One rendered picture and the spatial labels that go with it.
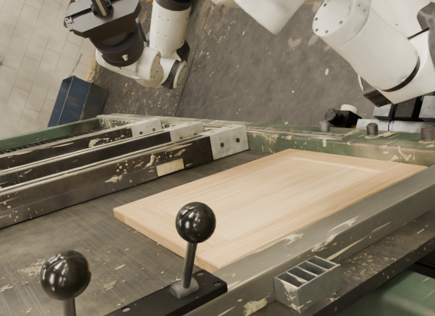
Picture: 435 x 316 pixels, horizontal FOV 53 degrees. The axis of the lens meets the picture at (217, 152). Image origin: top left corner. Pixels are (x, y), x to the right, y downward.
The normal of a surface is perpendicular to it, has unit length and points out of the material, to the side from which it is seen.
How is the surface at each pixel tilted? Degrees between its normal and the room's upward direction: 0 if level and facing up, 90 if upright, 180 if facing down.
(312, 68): 0
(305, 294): 89
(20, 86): 90
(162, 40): 65
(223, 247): 58
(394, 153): 32
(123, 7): 52
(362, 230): 90
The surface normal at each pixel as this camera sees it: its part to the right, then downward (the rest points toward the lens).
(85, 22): 0.00, -0.18
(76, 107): 0.59, 0.01
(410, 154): -0.81, 0.25
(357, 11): 0.24, 0.56
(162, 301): -0.15, -0.96
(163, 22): -0.35, 0.69
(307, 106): -0.77, -0.29
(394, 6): -0.27, 0.33
